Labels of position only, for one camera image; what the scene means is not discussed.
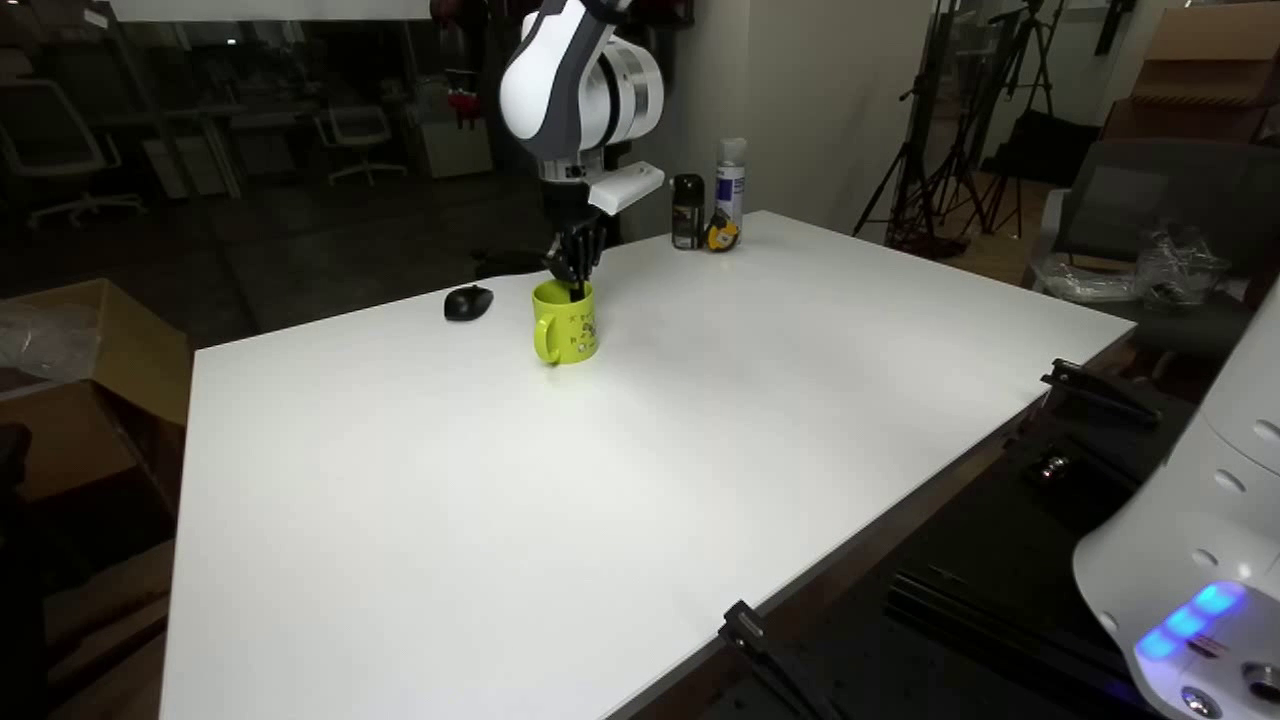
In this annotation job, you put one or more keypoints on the black office chair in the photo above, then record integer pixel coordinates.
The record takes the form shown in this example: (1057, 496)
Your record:
(1161, 231)

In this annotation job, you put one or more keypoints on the black camera tripod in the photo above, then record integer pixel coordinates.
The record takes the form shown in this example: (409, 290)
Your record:
(976, 53)

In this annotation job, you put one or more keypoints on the green mug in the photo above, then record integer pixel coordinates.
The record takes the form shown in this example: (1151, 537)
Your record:
(560, 324)

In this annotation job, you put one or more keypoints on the white spray bottle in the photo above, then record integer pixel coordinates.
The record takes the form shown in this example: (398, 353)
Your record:
(729, 183)

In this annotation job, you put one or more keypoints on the cardboard box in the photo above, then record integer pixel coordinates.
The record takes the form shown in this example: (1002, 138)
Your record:
(103, 385)

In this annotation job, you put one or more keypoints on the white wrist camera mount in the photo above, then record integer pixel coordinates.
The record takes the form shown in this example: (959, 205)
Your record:
(624, 185)

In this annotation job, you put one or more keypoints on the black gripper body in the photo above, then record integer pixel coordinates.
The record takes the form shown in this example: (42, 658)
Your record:
(578, 231)

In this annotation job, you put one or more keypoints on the yellow tape roll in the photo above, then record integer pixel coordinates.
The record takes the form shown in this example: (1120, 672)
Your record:
(721, 239)

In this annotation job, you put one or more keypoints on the black can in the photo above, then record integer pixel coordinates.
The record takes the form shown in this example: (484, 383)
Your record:
(691, 209)

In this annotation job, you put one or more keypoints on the black perforated mounting board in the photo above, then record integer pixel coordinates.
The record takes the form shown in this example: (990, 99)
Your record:
(1115, 562)

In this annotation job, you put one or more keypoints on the black computer mouse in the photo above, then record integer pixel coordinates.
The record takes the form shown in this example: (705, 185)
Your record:
(465, 300)

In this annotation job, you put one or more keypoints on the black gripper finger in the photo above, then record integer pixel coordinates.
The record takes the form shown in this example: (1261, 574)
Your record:
(578, 280)
(552, 265)

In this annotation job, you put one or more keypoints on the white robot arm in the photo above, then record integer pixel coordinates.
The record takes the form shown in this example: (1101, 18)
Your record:
(573, 93)

